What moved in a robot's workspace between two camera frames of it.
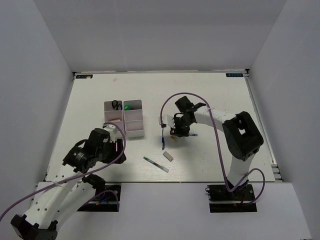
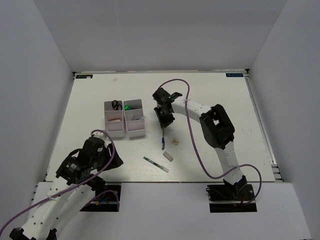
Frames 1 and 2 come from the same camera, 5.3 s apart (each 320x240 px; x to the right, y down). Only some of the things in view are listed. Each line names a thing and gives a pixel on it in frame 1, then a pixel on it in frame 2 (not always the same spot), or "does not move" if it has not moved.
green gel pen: x=160 y=167 does not move
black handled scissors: x=115 y=106 does not move
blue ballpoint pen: x=163 y=140 does not move
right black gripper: x=178 y=131 → x=163 y=122
